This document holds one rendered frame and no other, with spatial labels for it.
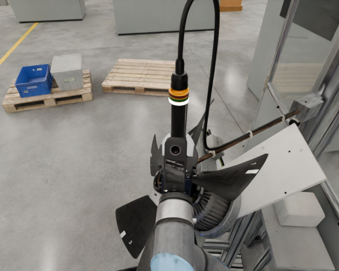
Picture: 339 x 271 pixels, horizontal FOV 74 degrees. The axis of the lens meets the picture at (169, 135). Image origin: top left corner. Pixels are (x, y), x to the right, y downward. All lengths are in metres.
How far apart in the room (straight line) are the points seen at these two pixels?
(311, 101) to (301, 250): 0.65
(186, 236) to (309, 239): 0.92
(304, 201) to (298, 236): 0.16
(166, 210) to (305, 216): 0.86
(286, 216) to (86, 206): 1.72
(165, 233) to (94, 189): 2.02
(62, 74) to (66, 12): 4.45
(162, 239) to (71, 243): 1.80
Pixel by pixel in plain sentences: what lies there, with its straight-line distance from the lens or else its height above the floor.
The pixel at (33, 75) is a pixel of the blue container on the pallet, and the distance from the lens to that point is 4.33.
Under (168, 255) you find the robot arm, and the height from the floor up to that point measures 1.50.
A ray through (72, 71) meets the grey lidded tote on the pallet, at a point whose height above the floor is 0.45.
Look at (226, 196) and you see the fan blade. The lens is 0.59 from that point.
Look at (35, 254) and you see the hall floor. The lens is 2.28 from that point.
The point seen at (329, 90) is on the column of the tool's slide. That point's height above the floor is 1.44.
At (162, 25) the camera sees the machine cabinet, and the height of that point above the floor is 0.19.
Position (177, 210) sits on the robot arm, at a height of 1.50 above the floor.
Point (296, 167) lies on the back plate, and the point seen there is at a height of 1.32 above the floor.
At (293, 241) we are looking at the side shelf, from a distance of 1.25.
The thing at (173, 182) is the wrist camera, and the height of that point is 1.50.
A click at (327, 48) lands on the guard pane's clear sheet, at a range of 1.42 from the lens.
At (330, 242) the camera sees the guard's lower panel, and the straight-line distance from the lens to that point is 1.34.
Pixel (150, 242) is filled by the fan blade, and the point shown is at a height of 1.16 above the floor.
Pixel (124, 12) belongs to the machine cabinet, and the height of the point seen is 0.53.
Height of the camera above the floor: 1.89
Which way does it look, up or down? 42 degrees down
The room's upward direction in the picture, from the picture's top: straight up
